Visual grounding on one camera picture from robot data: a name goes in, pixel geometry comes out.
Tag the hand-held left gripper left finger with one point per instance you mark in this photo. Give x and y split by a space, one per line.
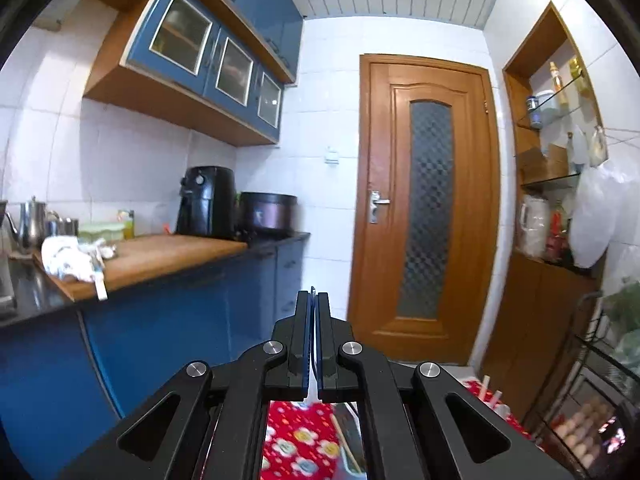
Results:
302 340

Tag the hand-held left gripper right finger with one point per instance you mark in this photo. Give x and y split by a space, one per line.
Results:
324 345

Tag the light blue plastic utensil box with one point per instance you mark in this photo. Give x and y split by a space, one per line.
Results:
352 467

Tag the red smiley-flower printed tablecloth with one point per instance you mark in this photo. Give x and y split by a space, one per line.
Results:
295 435

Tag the wooden chopstick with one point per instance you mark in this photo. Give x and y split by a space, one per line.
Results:
345 440
483 387

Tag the blue kitchen base cabinet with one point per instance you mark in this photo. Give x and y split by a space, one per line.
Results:
175 340

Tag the black cooking pot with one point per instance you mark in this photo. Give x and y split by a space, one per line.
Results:
267 212

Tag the wooden door with glass panel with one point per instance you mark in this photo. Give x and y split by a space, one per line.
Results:
390 210

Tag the wooden cutting board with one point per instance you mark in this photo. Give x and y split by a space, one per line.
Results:
165 260

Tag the black air fryer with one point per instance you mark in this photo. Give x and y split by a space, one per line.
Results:
206 200

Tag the wooden cupboard with shelves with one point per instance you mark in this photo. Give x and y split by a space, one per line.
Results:
530 320

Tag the yellow oil bottle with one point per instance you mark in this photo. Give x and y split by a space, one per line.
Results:
127 225

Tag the green plastic container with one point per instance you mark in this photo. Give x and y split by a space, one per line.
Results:
100 231

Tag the white jug in plastic wrap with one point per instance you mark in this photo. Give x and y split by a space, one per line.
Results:
534 225

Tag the white crumpled cloth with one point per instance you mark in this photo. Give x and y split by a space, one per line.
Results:
65 257

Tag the red bottle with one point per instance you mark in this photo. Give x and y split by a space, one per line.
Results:
556 237

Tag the stainless steel mug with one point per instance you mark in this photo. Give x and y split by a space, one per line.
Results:
67 225

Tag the pile of eggs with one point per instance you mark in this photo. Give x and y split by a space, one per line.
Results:
582 425

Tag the stainless steel kettle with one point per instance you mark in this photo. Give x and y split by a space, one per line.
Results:
31 225

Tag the large white plastic bag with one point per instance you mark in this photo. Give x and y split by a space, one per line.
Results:
597 220

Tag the green leafy vegetables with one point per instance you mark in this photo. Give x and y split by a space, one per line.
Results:
625 320

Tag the black smartphone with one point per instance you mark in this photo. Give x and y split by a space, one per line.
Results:
614 434

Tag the blue jar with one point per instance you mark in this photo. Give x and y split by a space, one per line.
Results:
534 112

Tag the small hanging white bags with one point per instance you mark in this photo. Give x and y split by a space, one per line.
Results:
590 147

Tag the clear glass bottle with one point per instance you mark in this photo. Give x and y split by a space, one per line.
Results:
554 77

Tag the yellow liquid bottle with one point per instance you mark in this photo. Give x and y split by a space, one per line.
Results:
577 75

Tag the white light switch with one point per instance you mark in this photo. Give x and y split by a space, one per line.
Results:
331 156

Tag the blue wall cabinet glass doors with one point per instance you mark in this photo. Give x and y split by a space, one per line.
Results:
200 45

